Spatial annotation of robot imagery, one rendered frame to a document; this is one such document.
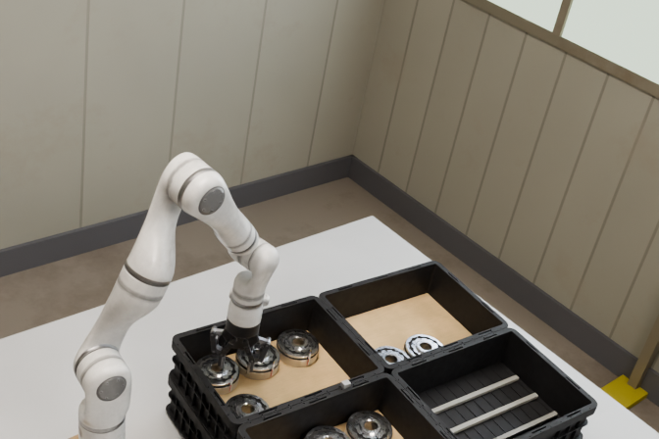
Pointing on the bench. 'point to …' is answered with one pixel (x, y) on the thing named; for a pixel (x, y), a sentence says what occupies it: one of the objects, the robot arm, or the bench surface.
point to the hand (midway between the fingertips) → (235, 365)
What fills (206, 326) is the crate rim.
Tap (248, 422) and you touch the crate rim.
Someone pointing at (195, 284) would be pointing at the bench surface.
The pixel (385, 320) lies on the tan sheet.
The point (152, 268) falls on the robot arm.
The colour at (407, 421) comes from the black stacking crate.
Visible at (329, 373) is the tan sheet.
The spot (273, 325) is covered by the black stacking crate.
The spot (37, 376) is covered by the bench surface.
